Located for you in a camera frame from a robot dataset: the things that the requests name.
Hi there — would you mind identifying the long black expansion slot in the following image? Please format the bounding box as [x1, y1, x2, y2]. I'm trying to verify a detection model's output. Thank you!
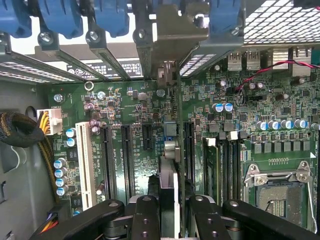
[120, 124, 136, 203]
[183, 121, 196, 186]
[99, 124, 116, 201]

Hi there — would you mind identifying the CPU socket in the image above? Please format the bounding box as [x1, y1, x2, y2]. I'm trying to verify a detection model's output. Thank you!
[242, 160, 318, 232]

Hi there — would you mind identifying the short black expansion slot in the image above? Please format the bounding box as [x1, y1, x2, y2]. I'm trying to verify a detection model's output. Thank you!
[142, 124, 154, 151]

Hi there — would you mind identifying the white expansion slot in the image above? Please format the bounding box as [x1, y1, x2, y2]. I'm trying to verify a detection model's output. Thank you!
[74, 121, 97, 211]

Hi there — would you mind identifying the socket locking lever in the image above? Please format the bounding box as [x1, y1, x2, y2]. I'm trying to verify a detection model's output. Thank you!
[307, 169, 317, 227]

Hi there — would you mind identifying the green motherboard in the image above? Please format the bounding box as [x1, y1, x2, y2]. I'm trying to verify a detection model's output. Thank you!
[48, 72, 320, 233]

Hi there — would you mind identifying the white power connector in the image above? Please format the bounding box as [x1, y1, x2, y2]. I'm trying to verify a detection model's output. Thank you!
[36, 107, 63, 136]

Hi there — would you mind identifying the black regulatory label sticker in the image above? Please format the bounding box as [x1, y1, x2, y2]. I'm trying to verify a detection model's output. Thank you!
[66, 59, 142, 79]

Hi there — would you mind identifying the silver USB port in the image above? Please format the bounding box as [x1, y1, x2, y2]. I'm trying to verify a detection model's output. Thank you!
[227, 51, 243, 71]
[246, 51, 262, 71]

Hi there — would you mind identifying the perforated slot cover plate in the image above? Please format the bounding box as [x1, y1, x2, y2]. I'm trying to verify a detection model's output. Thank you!
[86, 29, 131, 81]
[178, 39, 245, 78]
[0, 32, 86, 83]
[37, 32, 110, 81]
[0, 69, 51, 85]

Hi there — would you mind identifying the blue slot retention clip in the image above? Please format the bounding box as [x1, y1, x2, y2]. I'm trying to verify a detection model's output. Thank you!
[209, 0, 245, 41]
[37, 0, 84, 40]
[0, 0, 33, 39]
[93, 0, 131, 38]

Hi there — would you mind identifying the black open PC case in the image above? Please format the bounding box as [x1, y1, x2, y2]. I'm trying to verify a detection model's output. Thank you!
[0, 0, 320, 240]

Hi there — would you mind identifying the red yellow wire bundle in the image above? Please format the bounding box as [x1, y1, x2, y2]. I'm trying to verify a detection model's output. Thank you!
[37, 211, 60, 235]

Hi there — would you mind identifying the black sleeved power cable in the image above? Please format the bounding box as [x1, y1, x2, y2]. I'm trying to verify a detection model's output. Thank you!
[0, 111, 61, 205]

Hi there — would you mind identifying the red black twisted wire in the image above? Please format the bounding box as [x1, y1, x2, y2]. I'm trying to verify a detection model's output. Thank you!
[234, 59, 320, 106]

